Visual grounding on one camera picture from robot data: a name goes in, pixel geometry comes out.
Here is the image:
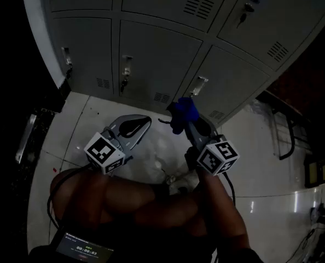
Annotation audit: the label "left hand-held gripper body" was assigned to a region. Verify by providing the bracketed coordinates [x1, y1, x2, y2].
[83, 127, 134, 175]

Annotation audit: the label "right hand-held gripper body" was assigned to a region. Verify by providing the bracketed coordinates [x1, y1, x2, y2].
[184, 134, 240, 176]

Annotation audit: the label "blue cloth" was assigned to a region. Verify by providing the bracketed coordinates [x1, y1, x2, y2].
[168, 96, 200, 135]

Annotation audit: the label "grey metal locker door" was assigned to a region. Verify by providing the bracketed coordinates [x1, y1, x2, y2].
[175, 45, 271, 126]

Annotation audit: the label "person's left forearm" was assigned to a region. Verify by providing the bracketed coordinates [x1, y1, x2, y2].
[51, 168, 108, 227]

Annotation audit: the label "person's right forearm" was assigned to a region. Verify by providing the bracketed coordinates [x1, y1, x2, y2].
[196, 167, 249, 250]

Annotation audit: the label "grey metal lockers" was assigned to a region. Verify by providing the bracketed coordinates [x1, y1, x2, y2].
[21, 0, 325, 127]

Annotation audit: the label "white sneaker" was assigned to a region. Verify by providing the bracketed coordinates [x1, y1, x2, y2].
[165, 171, 200, 196]

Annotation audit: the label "person's right leg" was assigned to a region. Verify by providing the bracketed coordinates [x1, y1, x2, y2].
[135, 192, 210, 237]

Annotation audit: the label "silver metal bar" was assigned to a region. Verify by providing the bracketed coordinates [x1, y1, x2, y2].
[14, 113, 38, 165]

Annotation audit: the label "black box with yellow panels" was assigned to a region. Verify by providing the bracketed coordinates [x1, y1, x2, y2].
[304, 157, 325, 189]

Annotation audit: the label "black phone with lit screen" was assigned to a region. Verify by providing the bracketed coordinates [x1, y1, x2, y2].
[49, 227, 115, 263]

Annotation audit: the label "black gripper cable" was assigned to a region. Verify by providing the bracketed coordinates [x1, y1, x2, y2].
[222, 171, 237, 207]
[47, 164, 94, 230]

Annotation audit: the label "black metal tube frame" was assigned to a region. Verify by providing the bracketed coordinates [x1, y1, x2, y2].
[271, 102, 311, 161]

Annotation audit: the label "thin black cable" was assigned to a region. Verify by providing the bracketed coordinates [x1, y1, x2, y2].
[285, 227, 316, 263]

